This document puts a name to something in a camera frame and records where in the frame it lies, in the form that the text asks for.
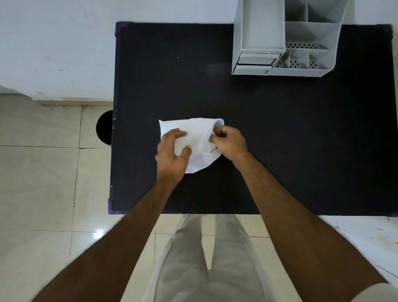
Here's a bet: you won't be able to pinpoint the person's left hand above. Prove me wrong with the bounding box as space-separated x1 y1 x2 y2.
155 128 192 183

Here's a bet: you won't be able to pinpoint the person's right hand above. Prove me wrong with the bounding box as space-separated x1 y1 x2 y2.
208 126 250 162

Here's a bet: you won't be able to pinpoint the white paper sheet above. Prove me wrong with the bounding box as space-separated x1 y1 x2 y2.
159 117 225 174

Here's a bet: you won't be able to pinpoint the person's left forearm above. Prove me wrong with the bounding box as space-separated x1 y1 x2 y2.
31 174 186 302

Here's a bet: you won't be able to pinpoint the person's right forearm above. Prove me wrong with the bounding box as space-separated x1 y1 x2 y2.
232 151 390 302

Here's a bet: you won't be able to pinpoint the black round bin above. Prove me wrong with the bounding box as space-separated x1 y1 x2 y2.
96 110 113 146

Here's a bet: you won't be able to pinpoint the grey plastic desk organizer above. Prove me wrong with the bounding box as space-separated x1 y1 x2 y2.
231 0 351 78

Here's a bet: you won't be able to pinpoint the light beige trousers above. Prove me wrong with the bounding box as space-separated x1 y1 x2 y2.
144 214 275 302

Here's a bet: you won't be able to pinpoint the white shirt sleeve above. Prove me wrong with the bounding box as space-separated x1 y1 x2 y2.
351 282 398 302

